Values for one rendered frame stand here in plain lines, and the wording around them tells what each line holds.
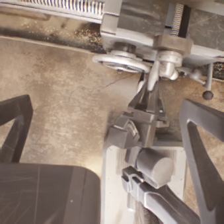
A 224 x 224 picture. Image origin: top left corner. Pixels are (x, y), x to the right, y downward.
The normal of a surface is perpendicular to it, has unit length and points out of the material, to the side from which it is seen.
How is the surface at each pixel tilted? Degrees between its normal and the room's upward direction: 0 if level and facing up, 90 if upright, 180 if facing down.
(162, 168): 26
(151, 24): 0
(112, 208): 0
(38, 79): 0
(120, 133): 38
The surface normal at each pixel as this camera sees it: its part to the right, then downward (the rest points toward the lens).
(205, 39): 0.00, 0.11
